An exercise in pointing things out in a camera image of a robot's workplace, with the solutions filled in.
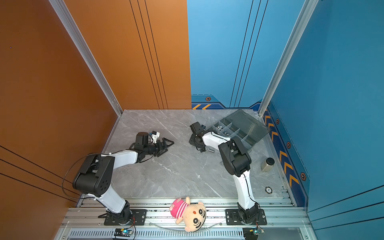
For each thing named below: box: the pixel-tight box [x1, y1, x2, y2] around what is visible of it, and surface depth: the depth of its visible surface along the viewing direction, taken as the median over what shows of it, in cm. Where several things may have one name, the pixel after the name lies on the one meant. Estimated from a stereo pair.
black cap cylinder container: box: [261, 157, 275, 172], surface depth 84 cm
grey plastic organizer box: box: [212, 109, 271, 151], surface depth 114 cm
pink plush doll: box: [169, 196, 207, 232], surface depth 71 cm
